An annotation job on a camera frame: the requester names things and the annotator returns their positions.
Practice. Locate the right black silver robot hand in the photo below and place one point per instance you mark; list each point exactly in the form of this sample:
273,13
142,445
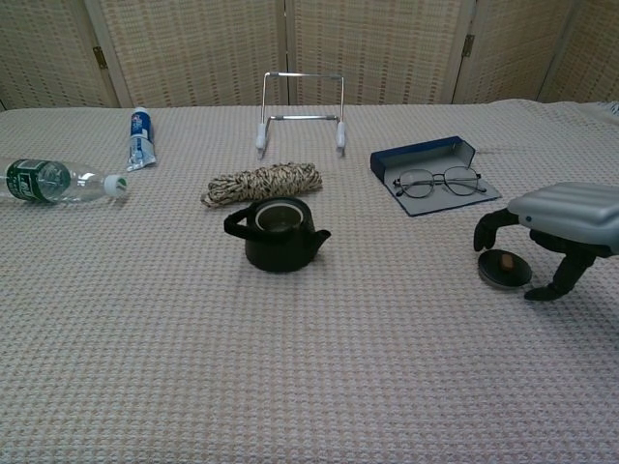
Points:
570,212

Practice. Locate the black teapot lid wooden knob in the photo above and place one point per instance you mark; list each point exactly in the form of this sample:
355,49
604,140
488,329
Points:
493,273

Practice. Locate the thin black metal eyeglasses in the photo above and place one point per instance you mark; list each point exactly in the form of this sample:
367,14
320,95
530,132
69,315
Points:
418,183

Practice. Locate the open blue glasses case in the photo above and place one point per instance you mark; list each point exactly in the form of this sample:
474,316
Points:
416,152

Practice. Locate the brass screen hinge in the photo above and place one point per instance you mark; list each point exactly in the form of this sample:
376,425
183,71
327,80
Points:
98,57
468,45

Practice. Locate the woven bamboo folding screen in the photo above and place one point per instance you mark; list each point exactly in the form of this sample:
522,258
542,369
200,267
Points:
387,48

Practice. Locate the blue white toothpaste tube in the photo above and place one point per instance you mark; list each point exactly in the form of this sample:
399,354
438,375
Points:
141,140

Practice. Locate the clear water bottle green label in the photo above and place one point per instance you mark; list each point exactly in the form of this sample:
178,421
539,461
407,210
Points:
38,181

